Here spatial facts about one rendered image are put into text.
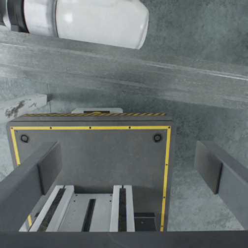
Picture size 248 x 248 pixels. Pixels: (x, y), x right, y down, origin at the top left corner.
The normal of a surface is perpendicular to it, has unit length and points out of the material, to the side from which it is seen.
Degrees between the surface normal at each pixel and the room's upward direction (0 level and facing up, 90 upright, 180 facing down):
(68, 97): 0
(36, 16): 17
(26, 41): 0
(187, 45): 0
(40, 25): 35
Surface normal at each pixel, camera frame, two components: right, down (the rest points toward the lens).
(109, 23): 0.05, 0.44
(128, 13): 0.31, 0.11
